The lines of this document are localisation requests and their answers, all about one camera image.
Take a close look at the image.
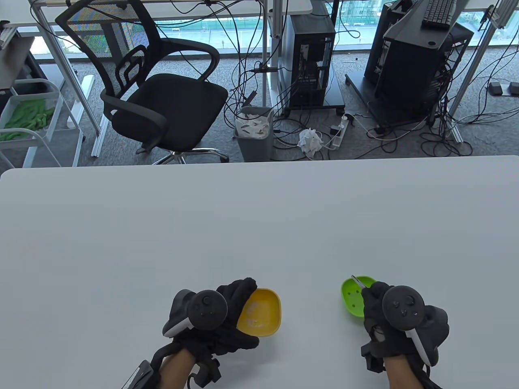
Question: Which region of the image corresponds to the person's left hand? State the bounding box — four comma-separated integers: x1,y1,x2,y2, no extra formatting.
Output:
162,278,260,357

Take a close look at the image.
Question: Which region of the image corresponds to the person's right hand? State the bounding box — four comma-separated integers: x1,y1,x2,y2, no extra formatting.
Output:
361,282,422,373

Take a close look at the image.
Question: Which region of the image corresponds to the green small dish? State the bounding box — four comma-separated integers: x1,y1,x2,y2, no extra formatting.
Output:
341,276,380,323

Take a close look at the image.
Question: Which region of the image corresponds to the yellow plastic dish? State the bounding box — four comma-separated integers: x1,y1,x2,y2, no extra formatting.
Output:
236,288,282,338

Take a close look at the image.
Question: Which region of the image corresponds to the person's left forearm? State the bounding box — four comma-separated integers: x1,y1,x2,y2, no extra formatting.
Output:
158,348,195,389

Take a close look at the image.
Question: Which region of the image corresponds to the person's right forearm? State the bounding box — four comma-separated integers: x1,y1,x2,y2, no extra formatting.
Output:
383,357,424,389

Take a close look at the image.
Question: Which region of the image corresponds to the pile of white grains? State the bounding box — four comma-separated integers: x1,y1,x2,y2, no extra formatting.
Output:
243,302,266,329

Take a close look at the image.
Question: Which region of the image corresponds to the black right hand controller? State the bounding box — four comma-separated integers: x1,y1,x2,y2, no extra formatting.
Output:
382,286,450,365

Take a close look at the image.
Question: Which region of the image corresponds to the black hand controller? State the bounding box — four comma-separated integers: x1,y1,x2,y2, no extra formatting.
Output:
382,286,450,365
162,289,227,338

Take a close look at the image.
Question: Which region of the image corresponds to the black left hand controller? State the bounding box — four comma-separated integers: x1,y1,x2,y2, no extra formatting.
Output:
162,289,227,338

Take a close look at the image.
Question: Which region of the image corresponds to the grey trash bin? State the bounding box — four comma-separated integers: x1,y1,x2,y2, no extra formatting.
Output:
234,106,275,162

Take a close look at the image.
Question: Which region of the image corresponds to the crumpled white paper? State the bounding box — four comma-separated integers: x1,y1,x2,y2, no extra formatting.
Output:
297,128,324,154

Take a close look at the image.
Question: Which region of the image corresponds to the white power strip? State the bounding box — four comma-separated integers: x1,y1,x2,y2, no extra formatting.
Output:
330,115,350,150

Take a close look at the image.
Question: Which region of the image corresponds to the black mesh office chair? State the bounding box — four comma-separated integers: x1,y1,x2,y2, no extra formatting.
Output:
55,0,230,165

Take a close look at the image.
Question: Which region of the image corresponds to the black wheeled tower platform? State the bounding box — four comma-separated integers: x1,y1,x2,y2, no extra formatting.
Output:
280,65,346,118
345,73,438,128

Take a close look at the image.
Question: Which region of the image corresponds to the black computer tower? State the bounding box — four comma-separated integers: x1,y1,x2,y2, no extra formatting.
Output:
281,12,336,109
373,22,474,122
364,2,406,85

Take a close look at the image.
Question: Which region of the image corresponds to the white trolley cart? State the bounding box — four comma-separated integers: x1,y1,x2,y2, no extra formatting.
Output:
0,79,86,169

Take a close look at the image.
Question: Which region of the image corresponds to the pile of green pods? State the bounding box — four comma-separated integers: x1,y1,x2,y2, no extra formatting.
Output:
0,100,55,142

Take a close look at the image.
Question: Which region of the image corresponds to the black tilted desk top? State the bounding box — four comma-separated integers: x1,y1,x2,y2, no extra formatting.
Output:
383,0,471,50

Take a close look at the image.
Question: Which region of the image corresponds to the black keyboard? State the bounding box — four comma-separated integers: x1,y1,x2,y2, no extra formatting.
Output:
422,0,457,30

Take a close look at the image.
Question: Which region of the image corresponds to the grey side board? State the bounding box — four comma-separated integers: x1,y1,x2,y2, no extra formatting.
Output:
0,22,35,90

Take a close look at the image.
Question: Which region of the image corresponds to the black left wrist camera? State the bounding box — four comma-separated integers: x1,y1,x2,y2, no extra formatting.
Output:
122,361,157,389

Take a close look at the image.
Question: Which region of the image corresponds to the tangle of black cables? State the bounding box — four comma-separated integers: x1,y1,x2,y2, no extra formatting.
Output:
365,53,519,158

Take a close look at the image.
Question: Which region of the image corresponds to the aluminium frame post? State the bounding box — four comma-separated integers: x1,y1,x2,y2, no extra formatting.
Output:
446,0,519,143

